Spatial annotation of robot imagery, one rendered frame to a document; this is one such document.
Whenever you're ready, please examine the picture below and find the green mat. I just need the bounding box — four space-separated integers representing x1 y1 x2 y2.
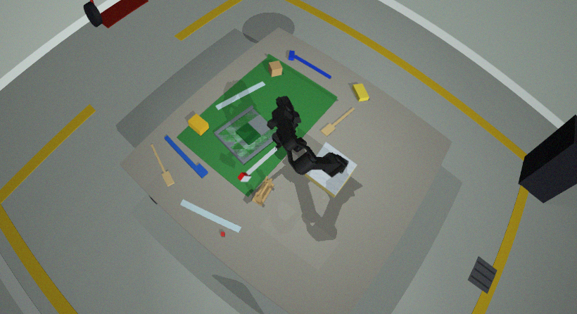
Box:
177 57 335 197

